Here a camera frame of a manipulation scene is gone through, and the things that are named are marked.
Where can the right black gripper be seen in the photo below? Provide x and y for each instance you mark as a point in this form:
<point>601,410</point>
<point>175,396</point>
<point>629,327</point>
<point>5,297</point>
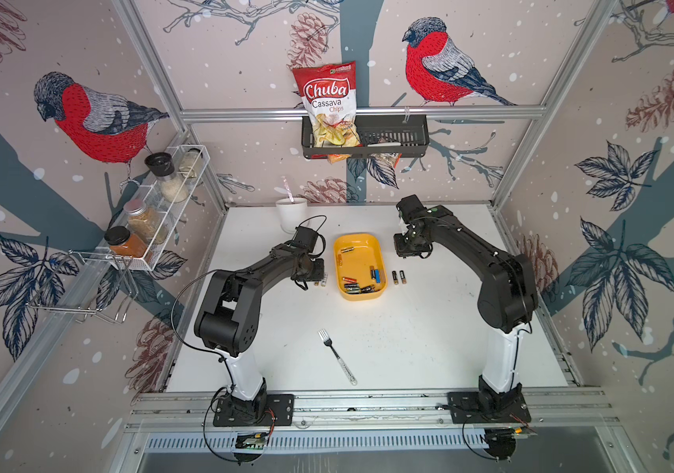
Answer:
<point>401,252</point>

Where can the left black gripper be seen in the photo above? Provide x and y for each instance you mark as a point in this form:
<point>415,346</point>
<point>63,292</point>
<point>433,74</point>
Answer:
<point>319,274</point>

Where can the yellow plastic storage box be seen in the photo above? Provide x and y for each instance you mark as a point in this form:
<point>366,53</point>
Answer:
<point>360,265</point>

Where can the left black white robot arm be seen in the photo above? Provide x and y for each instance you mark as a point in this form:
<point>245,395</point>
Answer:
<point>229,318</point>

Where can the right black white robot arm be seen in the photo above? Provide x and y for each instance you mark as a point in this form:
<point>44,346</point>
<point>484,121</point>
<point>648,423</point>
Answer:
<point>506,302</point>

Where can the white ceramic cup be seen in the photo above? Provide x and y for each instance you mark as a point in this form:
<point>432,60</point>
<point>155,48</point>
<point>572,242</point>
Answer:
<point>292,212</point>

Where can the silver metal fork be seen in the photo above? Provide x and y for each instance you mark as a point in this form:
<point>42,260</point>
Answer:
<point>328,342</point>

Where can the small clear spice jar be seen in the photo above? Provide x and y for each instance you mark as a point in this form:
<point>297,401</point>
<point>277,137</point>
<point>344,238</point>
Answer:
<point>191,164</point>

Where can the silver lid spice jar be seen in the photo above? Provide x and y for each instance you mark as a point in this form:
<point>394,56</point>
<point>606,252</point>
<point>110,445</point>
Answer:
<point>146,222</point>

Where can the red cassava chips bag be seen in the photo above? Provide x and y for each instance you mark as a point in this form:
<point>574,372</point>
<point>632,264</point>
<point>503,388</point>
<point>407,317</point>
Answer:
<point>329,95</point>

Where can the clear acrylic spice rack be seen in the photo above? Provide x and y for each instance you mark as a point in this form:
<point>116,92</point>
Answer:
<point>171,213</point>

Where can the red spice jar black lid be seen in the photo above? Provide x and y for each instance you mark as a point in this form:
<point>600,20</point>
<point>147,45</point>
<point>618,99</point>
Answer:
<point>125,243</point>

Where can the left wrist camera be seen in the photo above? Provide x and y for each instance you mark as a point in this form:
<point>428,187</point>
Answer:
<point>306,237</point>

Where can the black wall basket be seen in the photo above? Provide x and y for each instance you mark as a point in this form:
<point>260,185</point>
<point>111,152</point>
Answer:
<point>406,136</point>

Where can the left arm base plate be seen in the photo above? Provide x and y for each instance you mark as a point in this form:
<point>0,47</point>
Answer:
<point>273,409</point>

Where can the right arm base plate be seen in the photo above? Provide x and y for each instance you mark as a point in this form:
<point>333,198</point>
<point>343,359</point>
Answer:
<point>469,407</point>

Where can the wire rack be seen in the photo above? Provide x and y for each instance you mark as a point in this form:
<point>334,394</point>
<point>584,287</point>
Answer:
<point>105,288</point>

